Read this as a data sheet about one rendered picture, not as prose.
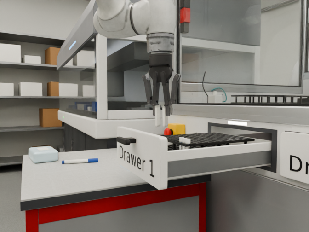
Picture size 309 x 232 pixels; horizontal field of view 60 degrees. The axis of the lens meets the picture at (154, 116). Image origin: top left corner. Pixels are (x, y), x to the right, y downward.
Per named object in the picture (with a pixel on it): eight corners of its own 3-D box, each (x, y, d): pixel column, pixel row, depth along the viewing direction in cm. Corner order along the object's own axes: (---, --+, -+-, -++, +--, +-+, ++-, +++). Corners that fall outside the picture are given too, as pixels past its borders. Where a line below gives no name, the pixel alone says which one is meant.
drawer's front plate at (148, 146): (160, 191, 55) (160, 137, 54) (117, 162, 81) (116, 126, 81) (167, 189, 56) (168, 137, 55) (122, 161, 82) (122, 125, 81)
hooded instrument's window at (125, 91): (96, 119, 146) (95, 35, 143) (59, 110, 306) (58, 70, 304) (252, 115, 195) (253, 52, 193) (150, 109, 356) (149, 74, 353)
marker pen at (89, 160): (61, 164, 103) (61, 160, 103) (61, 163, 105) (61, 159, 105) (98, 162, 107) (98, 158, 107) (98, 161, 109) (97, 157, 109)
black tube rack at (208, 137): (185, 171, 64) (185, 143, 64) (154, 157, 80) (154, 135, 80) (254, 161, 74) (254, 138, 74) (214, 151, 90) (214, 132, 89)
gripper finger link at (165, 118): (165, 105, 89) (168, 105, 89) (166, 125, 90) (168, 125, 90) (162, 106, 87) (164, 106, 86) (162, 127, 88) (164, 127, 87)
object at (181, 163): (164, 180, 57) (164, 152, 57) (124, 158, 80) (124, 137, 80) (291, 162, 75) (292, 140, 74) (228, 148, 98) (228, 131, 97)
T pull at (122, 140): (125, 146, 63) (125, 140, 63) (116, 141, 69) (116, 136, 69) (140, 144, 64) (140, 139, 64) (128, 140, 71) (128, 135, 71)
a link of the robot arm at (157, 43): (168, 31, 80) (168, 52, 81) (178, 36, 88) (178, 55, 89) (141, 34, 84) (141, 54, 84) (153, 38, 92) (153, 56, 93)
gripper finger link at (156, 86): (157, 72, 86) (153, 71, 86) (154, 106, 88) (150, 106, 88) (162, 72, 89) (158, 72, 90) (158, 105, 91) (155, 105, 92)
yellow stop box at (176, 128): (174, 142, 107) (174, 124, 106) (166, 140, 113) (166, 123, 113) (185, 142, 109) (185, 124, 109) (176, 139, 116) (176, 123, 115)
